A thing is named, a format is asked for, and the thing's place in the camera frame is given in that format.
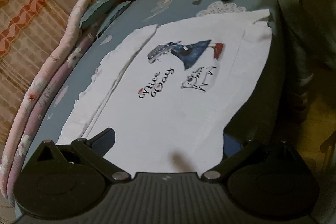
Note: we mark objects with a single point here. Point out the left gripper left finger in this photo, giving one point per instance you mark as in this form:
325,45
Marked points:
63,181

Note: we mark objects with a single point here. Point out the teal pillow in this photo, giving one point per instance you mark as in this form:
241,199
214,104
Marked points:
95,11
112,16

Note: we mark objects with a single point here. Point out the person's grey trousers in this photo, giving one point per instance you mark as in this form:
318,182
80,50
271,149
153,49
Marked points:
280,101

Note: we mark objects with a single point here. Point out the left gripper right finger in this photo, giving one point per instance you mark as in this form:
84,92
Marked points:
258,180

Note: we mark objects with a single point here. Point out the white printed long-sleeve shirt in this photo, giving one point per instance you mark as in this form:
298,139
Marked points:
169,91

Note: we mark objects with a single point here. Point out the lower teal pillow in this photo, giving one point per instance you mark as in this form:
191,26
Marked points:
112,16

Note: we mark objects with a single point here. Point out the upper teal pillow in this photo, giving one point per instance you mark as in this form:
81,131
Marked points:
95,11

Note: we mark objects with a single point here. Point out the purple floral folded quilt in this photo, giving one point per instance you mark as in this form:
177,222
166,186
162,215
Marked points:
38,113

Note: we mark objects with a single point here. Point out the teal floral bed sheet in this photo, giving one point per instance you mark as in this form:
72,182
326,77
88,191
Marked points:
149,197

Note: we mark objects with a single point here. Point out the patterned beige curtain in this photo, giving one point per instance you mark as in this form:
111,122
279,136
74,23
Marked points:
30,31

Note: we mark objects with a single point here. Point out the pink floral folded quilt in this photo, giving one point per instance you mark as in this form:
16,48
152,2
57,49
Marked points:
39,83

